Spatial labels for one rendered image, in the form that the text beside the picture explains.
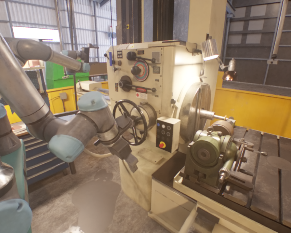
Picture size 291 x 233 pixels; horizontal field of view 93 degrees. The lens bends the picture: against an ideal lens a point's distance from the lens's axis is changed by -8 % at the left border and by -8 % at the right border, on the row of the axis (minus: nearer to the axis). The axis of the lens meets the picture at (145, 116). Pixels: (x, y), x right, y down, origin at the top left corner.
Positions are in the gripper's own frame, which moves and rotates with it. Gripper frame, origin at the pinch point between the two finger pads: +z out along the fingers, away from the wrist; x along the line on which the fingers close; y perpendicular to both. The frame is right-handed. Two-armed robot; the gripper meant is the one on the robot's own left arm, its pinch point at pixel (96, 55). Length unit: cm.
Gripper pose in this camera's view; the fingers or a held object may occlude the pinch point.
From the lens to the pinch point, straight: 152.6
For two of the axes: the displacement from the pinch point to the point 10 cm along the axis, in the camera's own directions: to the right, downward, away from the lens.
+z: 6.4, -2.7, 7.1
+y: -7.4, -4.6, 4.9
